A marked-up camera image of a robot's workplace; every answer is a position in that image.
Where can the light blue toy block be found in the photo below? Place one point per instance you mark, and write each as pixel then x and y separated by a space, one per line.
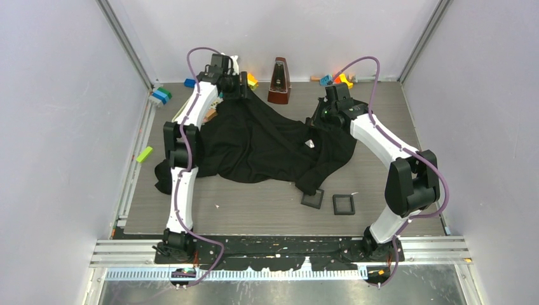
pixel 326 80

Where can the black garment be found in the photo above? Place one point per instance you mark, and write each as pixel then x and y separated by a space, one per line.
pixel 249 142

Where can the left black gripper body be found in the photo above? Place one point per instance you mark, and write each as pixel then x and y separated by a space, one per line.
pixel 234 91

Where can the brown wooden metronome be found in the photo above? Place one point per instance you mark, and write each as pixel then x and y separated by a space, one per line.
pixel 280 87

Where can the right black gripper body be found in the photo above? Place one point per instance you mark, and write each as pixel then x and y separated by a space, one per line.
pixel 323 115

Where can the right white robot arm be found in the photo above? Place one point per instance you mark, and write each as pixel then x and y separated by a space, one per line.
pixel 412 184

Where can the blue green stacked blocks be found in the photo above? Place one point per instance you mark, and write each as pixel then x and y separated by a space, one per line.
pixel 159 96

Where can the left black square frame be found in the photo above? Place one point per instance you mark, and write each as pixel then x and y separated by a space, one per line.
pixel 313 201

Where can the lime green block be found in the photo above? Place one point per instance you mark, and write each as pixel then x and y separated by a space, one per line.
pixel 144 154

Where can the right black square frame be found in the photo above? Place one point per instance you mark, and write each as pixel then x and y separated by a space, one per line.
pixel 343 204

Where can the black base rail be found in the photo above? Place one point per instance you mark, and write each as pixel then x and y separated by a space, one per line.
pixel 276 253

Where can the light green plastic basket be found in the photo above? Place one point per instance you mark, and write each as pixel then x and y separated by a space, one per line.
pixel 200 108

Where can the black square frame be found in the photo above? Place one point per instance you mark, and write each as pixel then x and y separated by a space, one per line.
pixel 343 204
pixel 313 201

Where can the yellow orange block stack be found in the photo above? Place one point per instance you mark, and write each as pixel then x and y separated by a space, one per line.
pixel 252 81

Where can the white garment label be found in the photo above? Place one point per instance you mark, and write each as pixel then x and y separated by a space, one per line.
pixel 310 144

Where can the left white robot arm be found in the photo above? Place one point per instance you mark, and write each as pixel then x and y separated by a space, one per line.
pixel 183 153

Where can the yellow curved block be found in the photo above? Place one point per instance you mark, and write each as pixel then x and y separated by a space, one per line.
pixel 346 81

